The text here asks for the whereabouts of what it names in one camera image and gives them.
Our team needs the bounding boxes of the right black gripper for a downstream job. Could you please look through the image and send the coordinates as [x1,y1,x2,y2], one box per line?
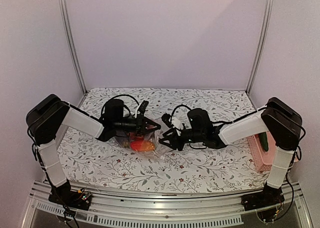
[159,127,205,151]

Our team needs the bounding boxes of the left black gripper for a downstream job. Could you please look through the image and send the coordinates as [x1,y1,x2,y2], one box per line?
[113,114,161,137]

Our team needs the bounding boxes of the clear zip top bag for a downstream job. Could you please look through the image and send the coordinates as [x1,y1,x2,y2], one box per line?
[115,118,172,160]

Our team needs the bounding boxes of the red yellow fake mango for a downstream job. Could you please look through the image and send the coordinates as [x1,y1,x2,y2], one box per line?
[130,140,156,152]

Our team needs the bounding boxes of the green fake cucumber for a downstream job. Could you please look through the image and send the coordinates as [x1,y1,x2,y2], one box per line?
[258,132,269,152]

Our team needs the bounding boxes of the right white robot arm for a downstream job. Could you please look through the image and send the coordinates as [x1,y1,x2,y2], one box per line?
[158,97,306,206]

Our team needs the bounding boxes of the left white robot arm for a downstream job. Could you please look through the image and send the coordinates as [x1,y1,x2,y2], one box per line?
[26,94,161,205]

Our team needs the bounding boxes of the fake lychee bunch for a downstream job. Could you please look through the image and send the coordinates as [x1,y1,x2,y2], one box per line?
[129,132,145,141]

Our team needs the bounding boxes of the dark purple fake eggplant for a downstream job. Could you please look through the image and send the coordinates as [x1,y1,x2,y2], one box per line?
[115,136,131,148]

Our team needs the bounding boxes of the floral patterned table cloth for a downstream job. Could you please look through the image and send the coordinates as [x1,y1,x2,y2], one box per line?
[57,88,269,193]

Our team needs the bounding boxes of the pink perforated plastic basket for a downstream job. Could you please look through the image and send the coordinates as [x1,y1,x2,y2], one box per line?
[247,132,293,171]

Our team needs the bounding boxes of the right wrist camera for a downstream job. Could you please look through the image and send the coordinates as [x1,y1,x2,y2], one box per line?
[161,113,185,136]

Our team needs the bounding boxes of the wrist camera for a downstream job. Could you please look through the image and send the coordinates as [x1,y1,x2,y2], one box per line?
[134,100,149,119]
[161,113,185,136]

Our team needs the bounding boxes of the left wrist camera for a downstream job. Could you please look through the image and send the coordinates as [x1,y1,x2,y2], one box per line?
[134,100,149,119]

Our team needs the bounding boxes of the front aluminium rail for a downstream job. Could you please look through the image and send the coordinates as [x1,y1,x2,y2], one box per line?
[22,181,313,227]

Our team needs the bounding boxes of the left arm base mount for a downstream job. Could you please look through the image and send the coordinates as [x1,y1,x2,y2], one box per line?
[48,186,92,210]

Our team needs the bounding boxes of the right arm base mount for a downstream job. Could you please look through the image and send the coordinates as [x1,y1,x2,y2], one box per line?
[241,185,285,223]

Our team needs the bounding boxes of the left aluminium frame post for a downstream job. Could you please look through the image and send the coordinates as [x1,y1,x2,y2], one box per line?
[58,0,88,95]

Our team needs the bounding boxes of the aluminium frame post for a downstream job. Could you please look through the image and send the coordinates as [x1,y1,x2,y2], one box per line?
[245,0,274,96]
[58,0,88,95]

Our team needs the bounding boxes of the right aluminium frame post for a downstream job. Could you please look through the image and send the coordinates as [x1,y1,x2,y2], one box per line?
[245,0,274,96]

